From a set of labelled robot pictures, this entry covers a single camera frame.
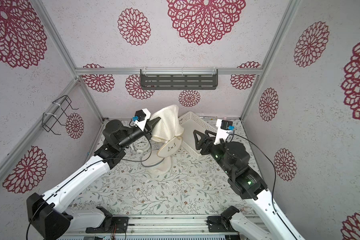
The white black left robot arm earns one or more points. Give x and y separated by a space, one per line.
50 214

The white mesh bag blue trim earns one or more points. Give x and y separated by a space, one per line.
156 165

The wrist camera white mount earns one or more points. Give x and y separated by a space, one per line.
140 118
224 128

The white round alarm clock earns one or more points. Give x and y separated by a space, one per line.
141 146

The white perforated plastic basket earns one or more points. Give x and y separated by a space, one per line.
190 122

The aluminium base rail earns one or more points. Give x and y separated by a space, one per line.
177 227

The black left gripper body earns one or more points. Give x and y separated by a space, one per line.
134 135

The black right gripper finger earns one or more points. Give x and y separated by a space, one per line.
202 141
210 133

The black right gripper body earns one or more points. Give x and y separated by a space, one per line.
211 146

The dark grey wall shelf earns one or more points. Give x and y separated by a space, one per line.
182 81

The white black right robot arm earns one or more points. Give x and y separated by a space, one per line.
233 159

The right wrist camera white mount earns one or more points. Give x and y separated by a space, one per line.
224 128

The black wire wall rack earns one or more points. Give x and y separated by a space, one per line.
49 120

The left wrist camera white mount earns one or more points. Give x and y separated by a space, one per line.
140 118

